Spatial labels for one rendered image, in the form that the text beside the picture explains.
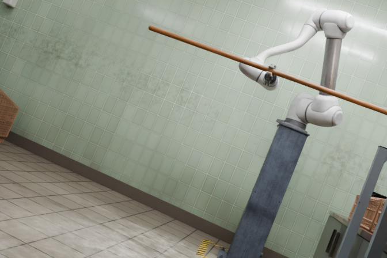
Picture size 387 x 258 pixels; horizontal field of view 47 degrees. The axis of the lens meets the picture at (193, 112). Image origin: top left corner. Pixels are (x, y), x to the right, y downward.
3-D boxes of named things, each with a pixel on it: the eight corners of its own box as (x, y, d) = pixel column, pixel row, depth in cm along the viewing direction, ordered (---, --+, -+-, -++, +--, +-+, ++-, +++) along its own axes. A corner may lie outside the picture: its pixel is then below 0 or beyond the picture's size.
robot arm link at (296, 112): (293, 123, 324) (304, 95, 325) (314, 129, 309) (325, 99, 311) (280, 116, 314) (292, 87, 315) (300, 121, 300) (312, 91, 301)
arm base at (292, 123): (274, 124, 323) (277, 116, 323) (303, 135, 320) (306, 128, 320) (276, 121, 305) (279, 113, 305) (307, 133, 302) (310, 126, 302)
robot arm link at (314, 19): (299, 22, 298) (315, 22, 288) (313, 3, 303) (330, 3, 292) (307, 35, 306) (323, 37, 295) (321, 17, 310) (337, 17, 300)
